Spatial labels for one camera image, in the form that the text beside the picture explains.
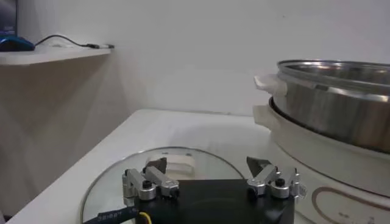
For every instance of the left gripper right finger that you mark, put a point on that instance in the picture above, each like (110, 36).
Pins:
(265, 176)

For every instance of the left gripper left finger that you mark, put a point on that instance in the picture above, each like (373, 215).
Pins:
(161, 181)

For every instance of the steel perforated steamer basket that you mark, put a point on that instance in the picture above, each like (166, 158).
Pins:
(335, 115)

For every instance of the cream electric cooker base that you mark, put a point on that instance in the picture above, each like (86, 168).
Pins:
(320, 158)

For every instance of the white side desk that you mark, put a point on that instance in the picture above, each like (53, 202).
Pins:
(45, 56)

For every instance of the blue computer mouse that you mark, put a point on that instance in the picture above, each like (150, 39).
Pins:
(15, 44)

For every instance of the dark computer monitor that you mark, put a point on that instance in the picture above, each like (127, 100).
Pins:
(7, 15)

